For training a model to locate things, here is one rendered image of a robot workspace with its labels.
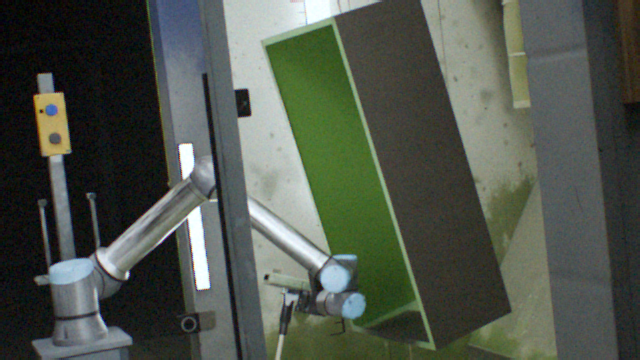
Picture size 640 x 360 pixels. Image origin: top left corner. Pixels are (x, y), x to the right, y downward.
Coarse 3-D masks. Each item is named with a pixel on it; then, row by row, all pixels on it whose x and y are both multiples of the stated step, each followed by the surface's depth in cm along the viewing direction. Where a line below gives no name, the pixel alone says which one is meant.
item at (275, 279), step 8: (280, 272) 367; (264, 280) 364; (272, 280) 362; (280, 280) 365; (288, 280) 367; (296, 280) 370; (304, 280) 373; (288, 288) 368; (296, 288) 370; (304, 288) 372; (280, 312) 369; (288, 312) 368; (280, 320) 368; (288, 320) 368; (280, 328) 367
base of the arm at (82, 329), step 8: (96, 312) 347; (56, 320) 345; (64, 320) 342; (72, 320) 342; (80, 320) 342; (88, 320) 344; (96, 320) 346; (56, 328) 344; (64, 328) 342; (72, 328) 341; (80, 328) 341; (88, 328) 343; (96, 328) 345; (104, 328) 349; (56, 336) 343; (64, 336) 342; (72, 336) 340; (80, 336) 341; (88, 336) 342; (96, 336) 343; (104, 336) 347; (56, 344) 343; (64, 344) 341; (72, 344) 340; (80, 344) 340
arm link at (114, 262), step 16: (176, 192) 352; (192, 192) 350; (160, 208) 354; (176, 208) 352; (192, 208) 354; (144, 224) 355; (160, 224) 354; (176, 224) 356; (128, 240) 356; (144, 240) 356; (160, 240) 358; (96, 256) 359; (112, 256) 358; (128, 256) 357; (112, 272) 357; (112, 288) 362
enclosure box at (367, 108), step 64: (384, 0) 341; (320, 64) 397; (384, 64) 340; (320, 128) 396; (384, 128) 340; (448, 128) 352; (320, 192) 396; (384, 192) 342; (448, 192) 352; (384, 256) 409; (448, 256) 351; (384, 320) 401; (448, 320) 351
